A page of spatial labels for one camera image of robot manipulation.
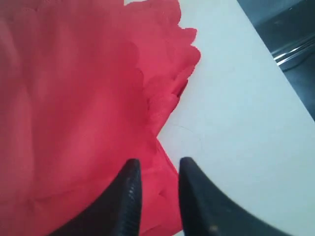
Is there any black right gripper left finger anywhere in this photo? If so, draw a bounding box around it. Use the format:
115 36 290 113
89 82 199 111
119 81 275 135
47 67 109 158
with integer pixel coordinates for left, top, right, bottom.
50 159 142 236

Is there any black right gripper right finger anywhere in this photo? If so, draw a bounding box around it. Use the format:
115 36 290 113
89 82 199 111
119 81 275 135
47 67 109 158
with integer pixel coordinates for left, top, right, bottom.
179 157 285 236

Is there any red cloth placemat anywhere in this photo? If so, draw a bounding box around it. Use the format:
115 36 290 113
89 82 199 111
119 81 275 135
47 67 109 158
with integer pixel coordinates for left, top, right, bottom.
0 0 200 236

